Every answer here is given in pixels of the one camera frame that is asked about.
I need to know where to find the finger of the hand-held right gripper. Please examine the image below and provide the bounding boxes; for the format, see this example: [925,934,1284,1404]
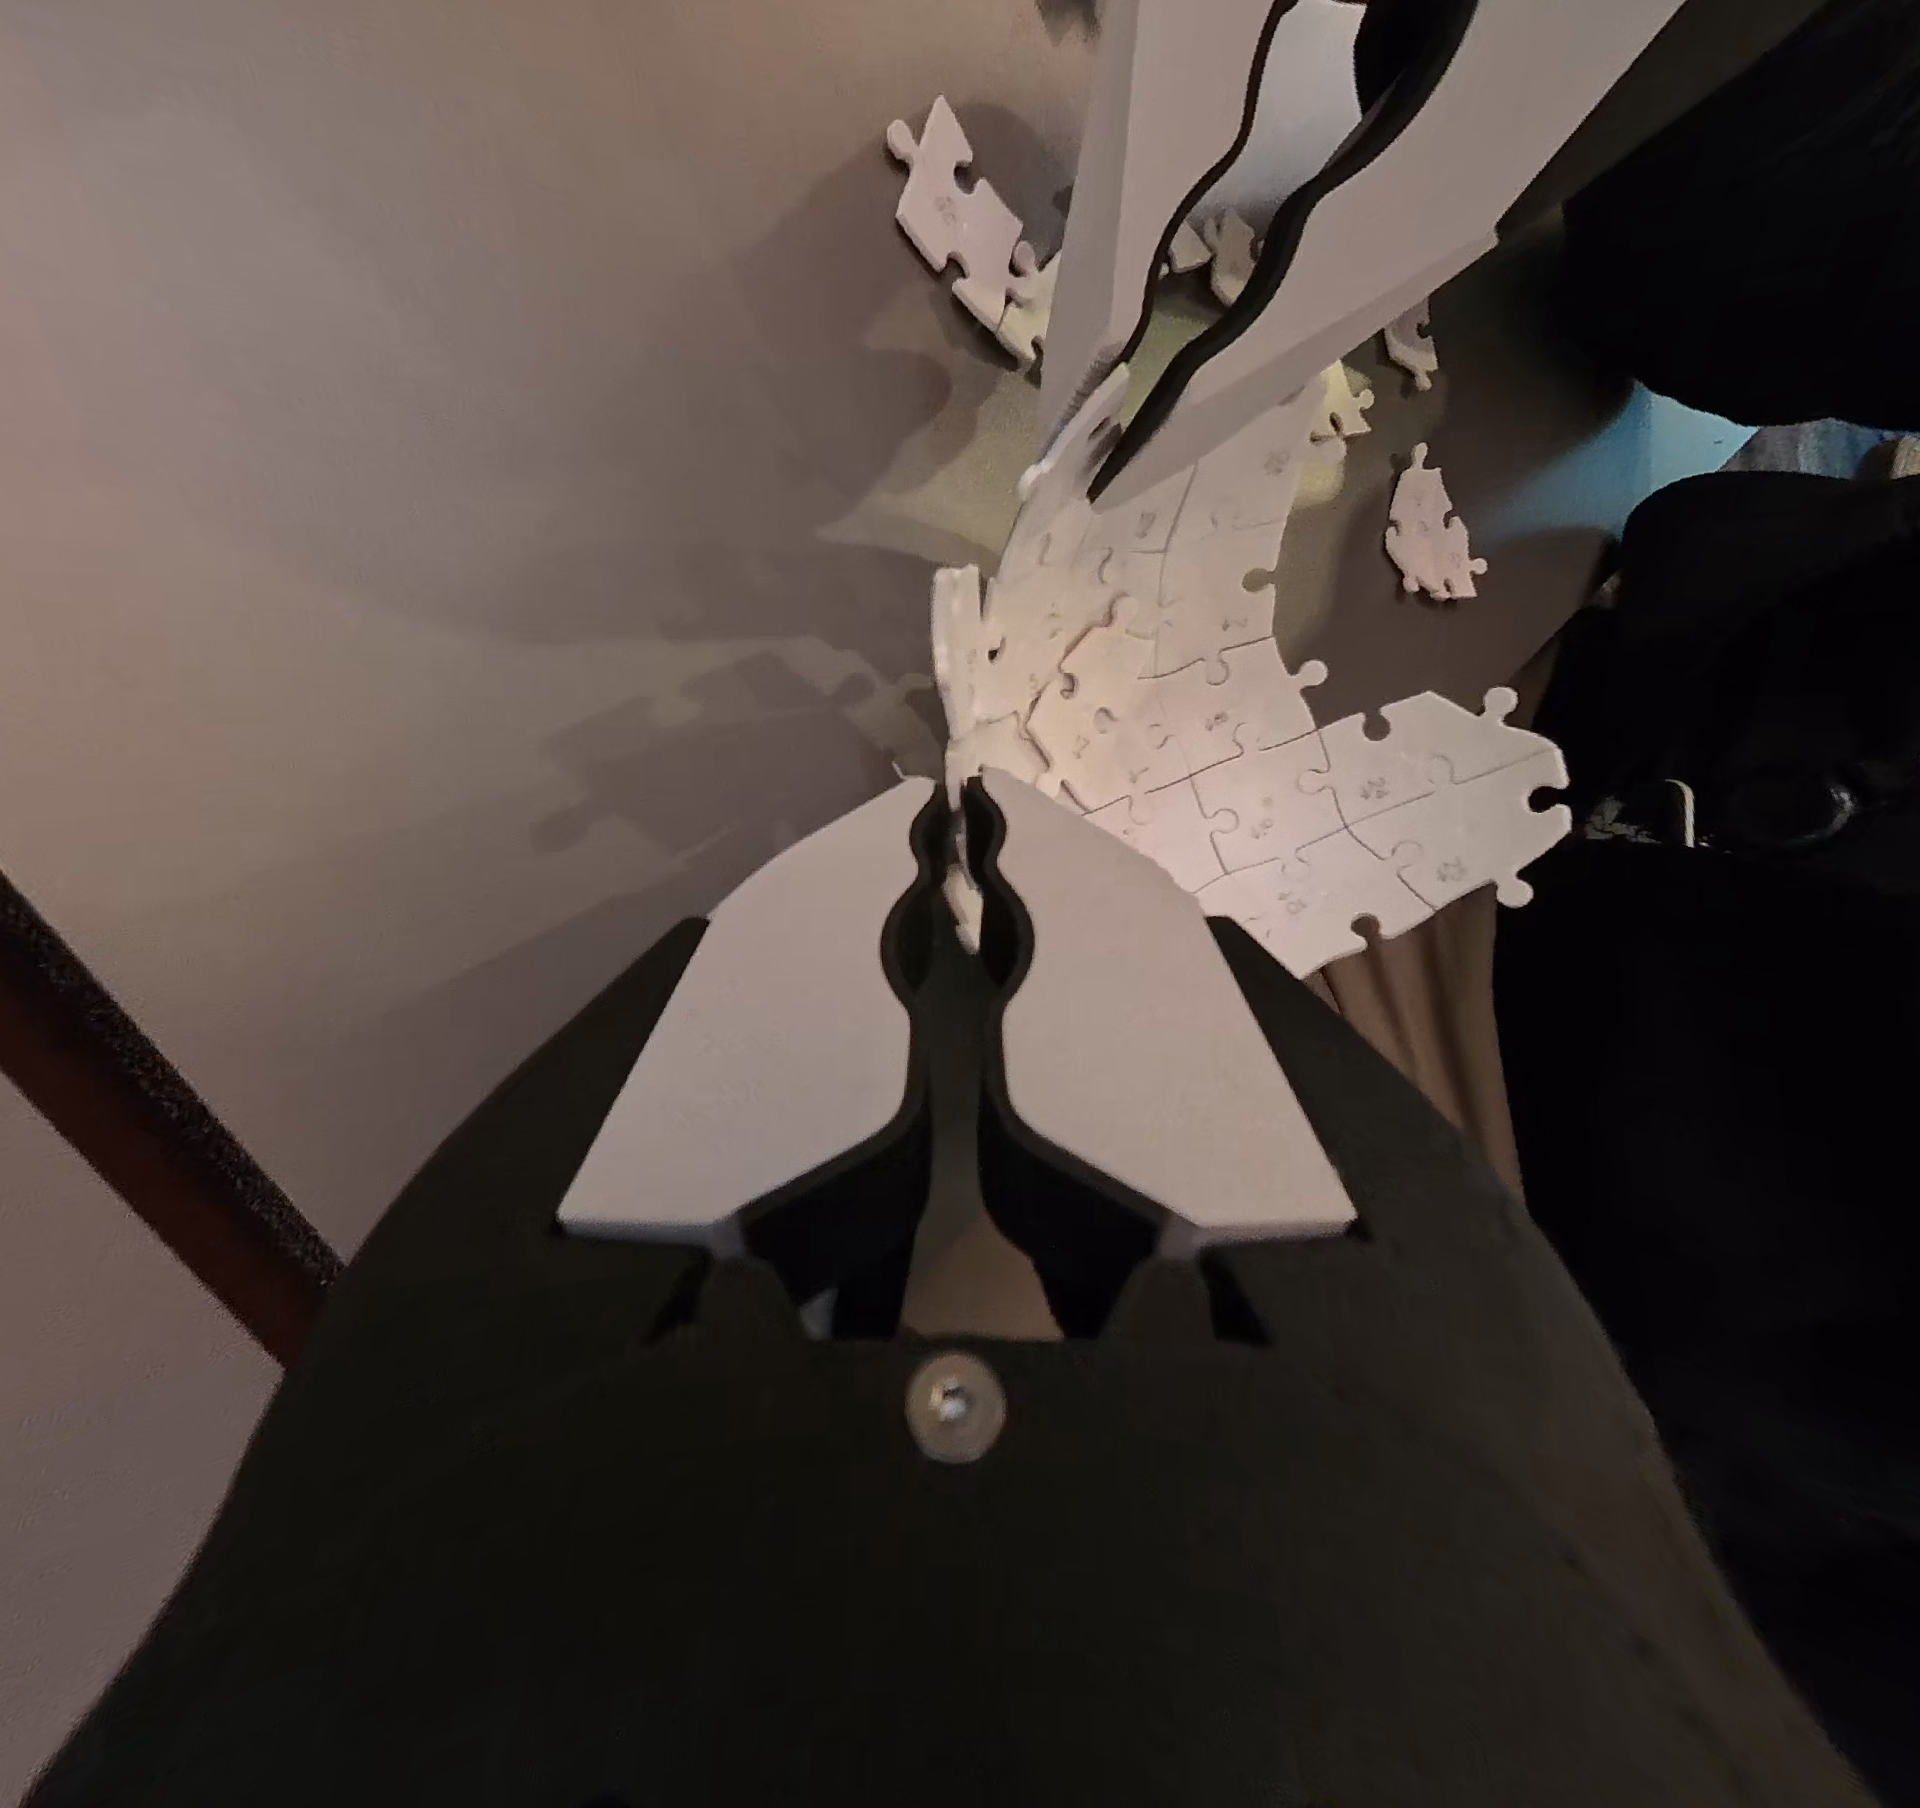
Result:
[1037,0,1359,458]
[1082,0,1795,503]

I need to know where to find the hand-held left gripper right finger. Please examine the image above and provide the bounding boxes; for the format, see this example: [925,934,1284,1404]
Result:
[967,776,1368,1258]

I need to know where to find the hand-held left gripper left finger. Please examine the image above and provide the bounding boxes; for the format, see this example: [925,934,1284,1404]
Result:
[556,776,959,1258]

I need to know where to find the white puzzle pieces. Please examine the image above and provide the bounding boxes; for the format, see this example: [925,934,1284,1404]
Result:
[879,0,1494,604]

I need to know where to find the partly built white puzzle ball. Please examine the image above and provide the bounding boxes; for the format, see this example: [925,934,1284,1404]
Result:
[933,360,1578,984]

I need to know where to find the person's right forearm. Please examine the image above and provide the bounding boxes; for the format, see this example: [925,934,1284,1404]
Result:
[1558,0,1920,426]

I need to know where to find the person's tan trouser leg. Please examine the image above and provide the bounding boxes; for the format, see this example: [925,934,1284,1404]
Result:
[1302,891,1538,1220]

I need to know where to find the wooden-edged white table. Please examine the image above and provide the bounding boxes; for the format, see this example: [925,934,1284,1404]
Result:
[0,870,350,1786]

